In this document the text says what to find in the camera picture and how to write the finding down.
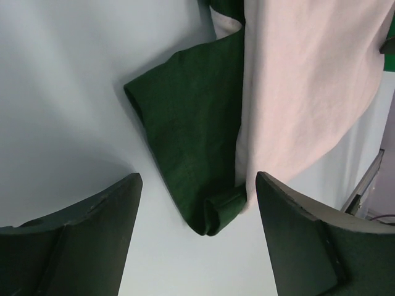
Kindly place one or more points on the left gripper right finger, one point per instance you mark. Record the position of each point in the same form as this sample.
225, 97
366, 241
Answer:
315, 249

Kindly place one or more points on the green plastic bin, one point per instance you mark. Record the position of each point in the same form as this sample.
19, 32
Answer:
389, 59

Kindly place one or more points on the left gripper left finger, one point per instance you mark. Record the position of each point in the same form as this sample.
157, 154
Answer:
78, 250

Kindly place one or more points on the white and green t-shirt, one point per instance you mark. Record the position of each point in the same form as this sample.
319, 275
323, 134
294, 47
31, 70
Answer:
279, 87

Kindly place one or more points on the right aluminium side rail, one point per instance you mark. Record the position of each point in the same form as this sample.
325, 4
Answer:
359, 201

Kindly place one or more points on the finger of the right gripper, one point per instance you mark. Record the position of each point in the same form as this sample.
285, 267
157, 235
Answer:
388, 47

